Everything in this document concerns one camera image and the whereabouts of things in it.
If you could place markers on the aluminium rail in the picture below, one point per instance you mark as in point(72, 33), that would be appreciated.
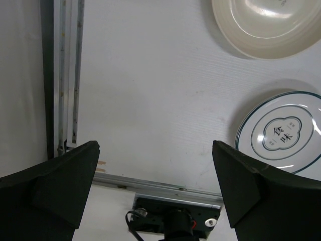
point(68, 21)

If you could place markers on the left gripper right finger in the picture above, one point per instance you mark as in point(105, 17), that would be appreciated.
point(263, 202)

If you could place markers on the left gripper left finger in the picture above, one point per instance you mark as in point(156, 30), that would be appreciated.
point(47, 201)

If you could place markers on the white plate blue rings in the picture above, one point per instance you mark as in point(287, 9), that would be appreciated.
point(283, 133)

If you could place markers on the cream white plate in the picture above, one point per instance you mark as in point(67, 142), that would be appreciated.
point(269, 30)

